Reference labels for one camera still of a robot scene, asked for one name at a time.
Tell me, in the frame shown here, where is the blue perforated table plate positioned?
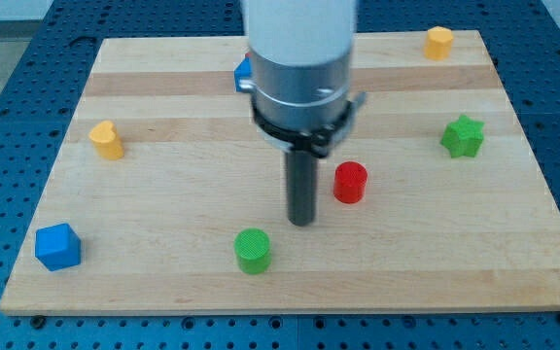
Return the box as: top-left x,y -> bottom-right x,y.
0,0 -> 560,349

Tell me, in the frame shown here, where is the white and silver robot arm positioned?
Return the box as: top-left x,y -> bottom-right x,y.
239,0 -> 366,227

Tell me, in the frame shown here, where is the blue cube block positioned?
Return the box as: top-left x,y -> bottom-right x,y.
34,223 -> 82,271

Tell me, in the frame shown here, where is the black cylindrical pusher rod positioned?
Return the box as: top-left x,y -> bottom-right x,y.
285,151 -> 319,227

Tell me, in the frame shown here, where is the yellow hexagon block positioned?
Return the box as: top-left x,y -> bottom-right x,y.
424,26 -> 454,60

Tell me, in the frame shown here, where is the yellow heart block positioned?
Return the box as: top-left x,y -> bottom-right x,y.
88,120 -> 124,160

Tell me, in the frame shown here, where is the green star block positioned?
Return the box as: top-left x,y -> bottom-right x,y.
440,114 -> 484,158

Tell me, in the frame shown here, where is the wooden board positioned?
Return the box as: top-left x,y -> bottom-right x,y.
0,30 -> 560,316

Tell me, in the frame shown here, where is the red cylinder block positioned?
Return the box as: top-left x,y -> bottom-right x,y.
333,161 -> 368,204

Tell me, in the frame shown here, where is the blue triangle block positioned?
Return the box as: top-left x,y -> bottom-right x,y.
233,56 -> 252,92

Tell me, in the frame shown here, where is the green cylinder block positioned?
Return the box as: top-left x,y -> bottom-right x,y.
233,227 -> 271,274

